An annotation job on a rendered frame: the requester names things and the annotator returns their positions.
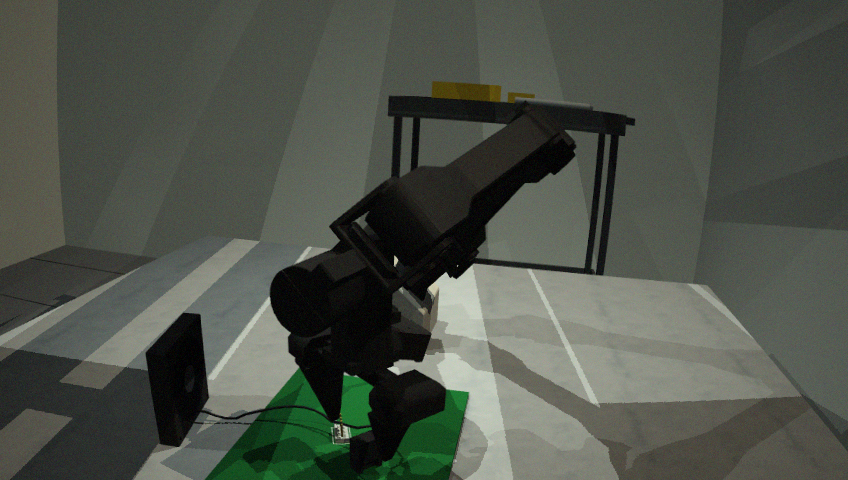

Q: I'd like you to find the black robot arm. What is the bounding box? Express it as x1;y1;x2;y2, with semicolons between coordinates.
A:
270;101;576;337

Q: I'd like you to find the black cable with plug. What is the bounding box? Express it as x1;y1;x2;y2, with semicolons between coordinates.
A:
195;405;382;474

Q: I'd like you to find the green circuit board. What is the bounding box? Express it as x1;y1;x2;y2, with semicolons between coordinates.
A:
205;367;469;480

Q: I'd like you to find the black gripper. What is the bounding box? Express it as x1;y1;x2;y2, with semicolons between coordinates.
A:
288;303;446;462

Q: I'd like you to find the black computer fan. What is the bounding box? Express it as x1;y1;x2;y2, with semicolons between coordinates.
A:
145;313;209;447

